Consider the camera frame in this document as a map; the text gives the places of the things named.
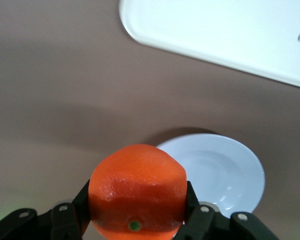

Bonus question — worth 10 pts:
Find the brown table mat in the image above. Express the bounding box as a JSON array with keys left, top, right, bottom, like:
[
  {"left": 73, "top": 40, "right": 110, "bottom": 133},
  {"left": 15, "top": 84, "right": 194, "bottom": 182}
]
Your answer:
[{"left": 0, "top": 0, "right": 300, "bottom": 240}]

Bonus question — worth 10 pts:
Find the cream tray with bear print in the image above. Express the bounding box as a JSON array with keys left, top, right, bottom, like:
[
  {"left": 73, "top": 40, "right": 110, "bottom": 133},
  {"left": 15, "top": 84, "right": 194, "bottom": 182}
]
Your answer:
[{"left": 118, "top": 0, "right": 300, "bottom": 90}]

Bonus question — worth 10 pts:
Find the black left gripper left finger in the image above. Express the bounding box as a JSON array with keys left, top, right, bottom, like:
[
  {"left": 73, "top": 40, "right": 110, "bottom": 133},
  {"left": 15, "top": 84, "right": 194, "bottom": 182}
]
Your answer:
[{"left": 0, "top": 179, "right": 91, "bottom": 240}]

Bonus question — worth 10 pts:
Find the lavender round plate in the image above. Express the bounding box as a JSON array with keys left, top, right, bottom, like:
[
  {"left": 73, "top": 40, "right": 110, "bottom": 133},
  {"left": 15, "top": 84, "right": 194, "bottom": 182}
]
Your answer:
[{"left": 154, "top": 133, "right": 266, "bottom": 218}]

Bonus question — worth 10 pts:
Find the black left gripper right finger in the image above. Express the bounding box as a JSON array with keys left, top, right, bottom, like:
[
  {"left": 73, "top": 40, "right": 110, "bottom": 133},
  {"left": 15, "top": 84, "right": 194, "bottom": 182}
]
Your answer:
[{"left": 173, "top": 180, "right": 281, "bottom": 240}]

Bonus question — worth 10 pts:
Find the orange fruit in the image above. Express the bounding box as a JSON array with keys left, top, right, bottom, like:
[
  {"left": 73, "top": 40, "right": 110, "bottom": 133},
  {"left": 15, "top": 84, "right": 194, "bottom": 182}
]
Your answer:
[{"left": 88, "top": 143, "right": 188, "bottom": 240}]

